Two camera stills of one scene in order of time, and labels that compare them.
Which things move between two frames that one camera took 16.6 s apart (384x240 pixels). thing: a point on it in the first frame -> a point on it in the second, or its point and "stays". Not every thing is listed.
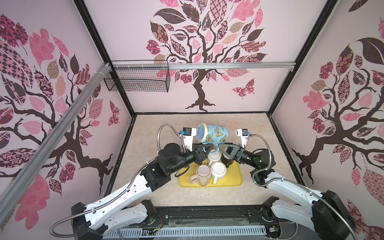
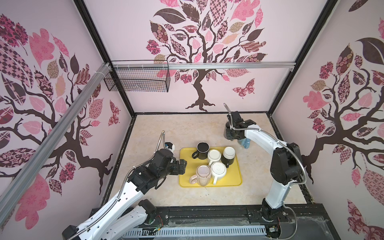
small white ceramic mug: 214,157 stays
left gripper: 198,153 -> 175,164
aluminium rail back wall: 204,65 stays
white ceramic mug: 218,171 stays
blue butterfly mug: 214,134 -> 245,142
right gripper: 238,156 -> 235,137
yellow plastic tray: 233,177 stays
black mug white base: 226,160 stays
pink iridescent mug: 203,175 stays
